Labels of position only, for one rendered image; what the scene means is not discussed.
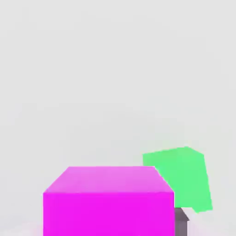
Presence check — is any small magenta cube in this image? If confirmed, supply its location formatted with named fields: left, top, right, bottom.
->
left=42, top=165, right=175, bottom=236

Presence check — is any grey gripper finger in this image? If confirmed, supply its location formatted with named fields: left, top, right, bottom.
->
left=174, top=207, right=205, bottom=236

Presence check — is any small green cube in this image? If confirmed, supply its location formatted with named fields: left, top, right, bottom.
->
left=142, top=146, right=213, bottom=214

